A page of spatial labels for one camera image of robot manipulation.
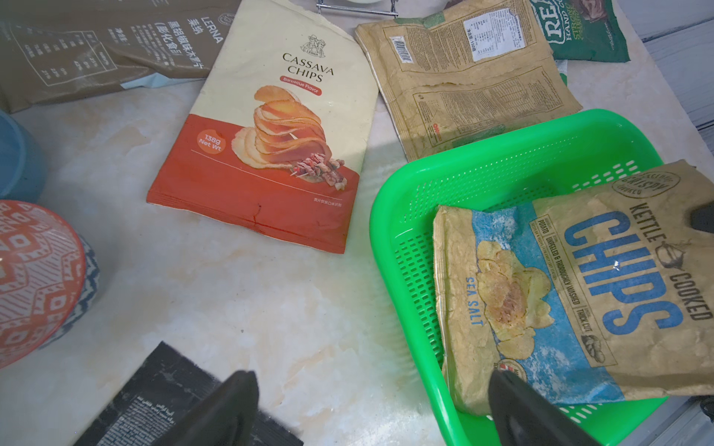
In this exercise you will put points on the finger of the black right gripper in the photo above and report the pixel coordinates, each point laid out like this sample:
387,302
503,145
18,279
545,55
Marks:
702,218

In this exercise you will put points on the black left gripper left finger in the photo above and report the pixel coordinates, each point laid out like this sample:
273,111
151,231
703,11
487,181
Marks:
225,417

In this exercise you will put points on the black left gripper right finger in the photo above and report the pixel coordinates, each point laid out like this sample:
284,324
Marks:
523,417

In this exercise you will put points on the kettle cooked chips bag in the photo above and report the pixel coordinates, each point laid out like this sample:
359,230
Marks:
598,296

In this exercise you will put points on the green Real chips bag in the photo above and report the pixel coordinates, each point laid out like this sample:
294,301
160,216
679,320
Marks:
581,30

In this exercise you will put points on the tan kraft chips bag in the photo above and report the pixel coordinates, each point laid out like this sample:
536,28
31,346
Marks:
470,72

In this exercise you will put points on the green plastic basket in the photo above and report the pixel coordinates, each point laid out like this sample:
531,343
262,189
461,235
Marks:
557,158

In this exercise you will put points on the cassava chips bag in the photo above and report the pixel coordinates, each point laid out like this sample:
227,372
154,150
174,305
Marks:
275,141

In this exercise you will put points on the black snack bag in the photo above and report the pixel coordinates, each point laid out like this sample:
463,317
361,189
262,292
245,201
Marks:
162,391

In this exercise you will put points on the red patterned bowl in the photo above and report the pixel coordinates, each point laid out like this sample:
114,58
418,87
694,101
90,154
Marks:
49,279

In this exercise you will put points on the blue bowl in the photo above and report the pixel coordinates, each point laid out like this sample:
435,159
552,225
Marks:
23,164

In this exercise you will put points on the olive brown Lerna bag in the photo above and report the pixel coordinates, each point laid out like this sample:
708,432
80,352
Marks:
58,51

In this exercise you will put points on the wire plate stand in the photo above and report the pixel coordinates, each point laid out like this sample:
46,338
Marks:
359,7

